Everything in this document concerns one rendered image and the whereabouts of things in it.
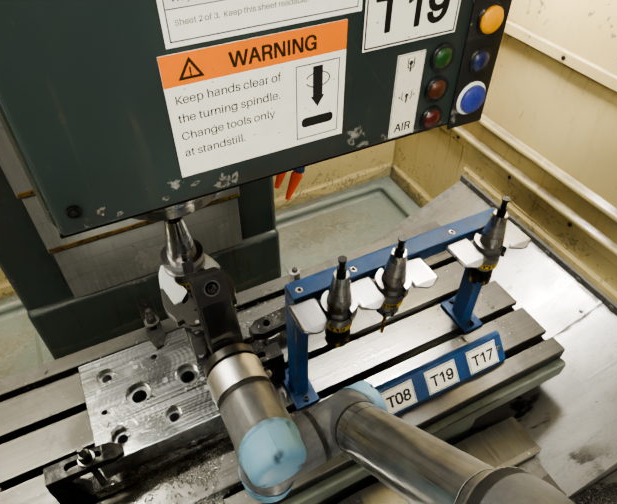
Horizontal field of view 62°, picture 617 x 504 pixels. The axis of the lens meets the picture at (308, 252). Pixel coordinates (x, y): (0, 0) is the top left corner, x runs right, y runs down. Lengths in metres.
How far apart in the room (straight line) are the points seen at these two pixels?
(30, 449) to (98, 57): 0.95
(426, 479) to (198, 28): 0.45
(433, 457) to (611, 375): 0.96
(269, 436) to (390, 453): 0.14
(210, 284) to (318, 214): 1.37
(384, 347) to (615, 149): 0.70
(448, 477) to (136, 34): 0.46
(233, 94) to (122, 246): 0.94
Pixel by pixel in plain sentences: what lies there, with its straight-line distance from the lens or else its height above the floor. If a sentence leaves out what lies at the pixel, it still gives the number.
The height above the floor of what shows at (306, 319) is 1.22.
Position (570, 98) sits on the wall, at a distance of 1.45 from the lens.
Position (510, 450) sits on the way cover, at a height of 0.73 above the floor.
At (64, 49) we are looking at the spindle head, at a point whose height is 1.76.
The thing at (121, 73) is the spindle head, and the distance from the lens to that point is 0.40.
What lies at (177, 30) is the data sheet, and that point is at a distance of 0.40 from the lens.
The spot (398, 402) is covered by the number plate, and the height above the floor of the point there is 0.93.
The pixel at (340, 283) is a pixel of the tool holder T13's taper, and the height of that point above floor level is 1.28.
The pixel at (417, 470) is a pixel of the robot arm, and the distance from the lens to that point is 0.58.
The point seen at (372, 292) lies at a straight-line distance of 0.91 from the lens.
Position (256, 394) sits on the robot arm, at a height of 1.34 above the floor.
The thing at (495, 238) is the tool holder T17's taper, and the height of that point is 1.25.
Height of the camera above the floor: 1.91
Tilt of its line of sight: 45 degrees down
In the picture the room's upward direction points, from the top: straight up
